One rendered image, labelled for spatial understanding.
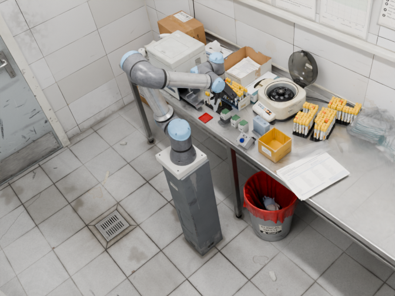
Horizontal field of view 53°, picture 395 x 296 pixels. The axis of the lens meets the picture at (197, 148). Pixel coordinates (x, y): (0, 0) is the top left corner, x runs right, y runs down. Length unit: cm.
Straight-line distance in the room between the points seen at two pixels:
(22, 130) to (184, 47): 174
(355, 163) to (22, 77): 256
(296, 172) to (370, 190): 37
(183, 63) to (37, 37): 139
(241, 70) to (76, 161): 181
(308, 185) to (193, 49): 111
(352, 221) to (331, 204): 13
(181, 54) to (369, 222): 143
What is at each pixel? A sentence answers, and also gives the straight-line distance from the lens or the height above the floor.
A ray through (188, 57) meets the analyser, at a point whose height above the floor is 114.
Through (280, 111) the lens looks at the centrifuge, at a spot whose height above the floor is 96.
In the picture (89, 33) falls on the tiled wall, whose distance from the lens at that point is 369.
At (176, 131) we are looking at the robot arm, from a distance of 208.
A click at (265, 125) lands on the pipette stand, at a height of 98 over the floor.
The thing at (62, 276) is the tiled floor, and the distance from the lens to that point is 316.
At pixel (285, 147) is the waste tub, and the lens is 221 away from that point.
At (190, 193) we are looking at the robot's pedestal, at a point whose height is 72.
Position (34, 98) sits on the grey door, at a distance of 363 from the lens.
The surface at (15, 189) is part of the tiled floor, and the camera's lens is 388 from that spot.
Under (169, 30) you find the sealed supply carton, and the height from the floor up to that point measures 105.
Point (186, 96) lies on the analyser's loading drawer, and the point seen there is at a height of 94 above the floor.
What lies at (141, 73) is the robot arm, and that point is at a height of 153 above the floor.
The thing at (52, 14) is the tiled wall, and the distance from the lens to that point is 351.
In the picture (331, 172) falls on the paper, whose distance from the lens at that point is 218.
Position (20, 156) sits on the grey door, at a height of 18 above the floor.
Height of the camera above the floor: 256
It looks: 46 degrees down
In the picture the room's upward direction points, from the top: 12 degrees counter-clockwise
